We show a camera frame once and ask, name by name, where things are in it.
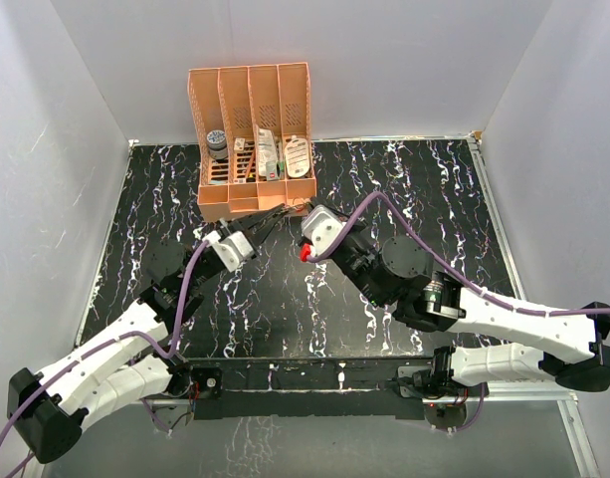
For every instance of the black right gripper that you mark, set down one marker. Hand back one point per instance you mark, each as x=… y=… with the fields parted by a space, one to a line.
x=358 y=226

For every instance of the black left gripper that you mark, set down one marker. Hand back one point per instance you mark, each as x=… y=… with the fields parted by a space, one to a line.
x=258 y=232

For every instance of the metal keyring with spring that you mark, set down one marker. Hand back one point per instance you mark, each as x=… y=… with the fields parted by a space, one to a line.
x=299 y=206

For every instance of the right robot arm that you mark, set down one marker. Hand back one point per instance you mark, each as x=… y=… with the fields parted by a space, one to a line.
x=537 y=343

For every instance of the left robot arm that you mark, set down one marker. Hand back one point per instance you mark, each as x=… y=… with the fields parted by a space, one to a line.
x=131 y=358

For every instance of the white product packet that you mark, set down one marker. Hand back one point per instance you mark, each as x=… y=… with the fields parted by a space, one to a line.
x=267 y=154

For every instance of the small white card box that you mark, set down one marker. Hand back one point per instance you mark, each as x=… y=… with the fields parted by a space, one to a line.
x=239 y=144

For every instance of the oval white blister pack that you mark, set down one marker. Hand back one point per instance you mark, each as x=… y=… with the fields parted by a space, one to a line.
x=296 y=154

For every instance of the grey round tin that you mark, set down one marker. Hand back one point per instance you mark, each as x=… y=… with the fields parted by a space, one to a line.
x=217 y=144

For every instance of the orange plastic desk organizer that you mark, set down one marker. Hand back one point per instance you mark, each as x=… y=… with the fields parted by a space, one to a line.
x=253 y=125

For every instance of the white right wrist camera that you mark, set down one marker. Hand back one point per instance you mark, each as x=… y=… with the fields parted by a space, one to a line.
x=320 y=228

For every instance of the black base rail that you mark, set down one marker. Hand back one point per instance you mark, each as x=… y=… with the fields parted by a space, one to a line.
x=217 y=388

